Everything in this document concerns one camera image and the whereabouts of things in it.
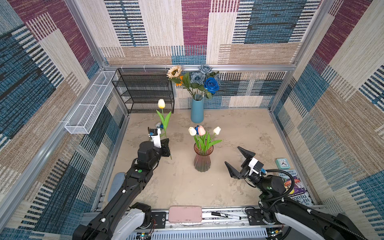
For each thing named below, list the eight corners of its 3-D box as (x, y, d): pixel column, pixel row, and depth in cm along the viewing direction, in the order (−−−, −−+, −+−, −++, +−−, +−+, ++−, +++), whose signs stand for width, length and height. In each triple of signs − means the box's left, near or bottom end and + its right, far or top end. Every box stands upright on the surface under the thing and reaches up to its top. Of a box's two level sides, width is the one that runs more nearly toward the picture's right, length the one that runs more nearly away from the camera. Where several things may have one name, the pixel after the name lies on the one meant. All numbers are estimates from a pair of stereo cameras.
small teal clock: (278, 168, 91) (280, 167, 89) (275, 159, 95) (276, 158, 93) (289, 168, 91) (290, 167, 89) (285, 159, 95) (287, 158, 93)
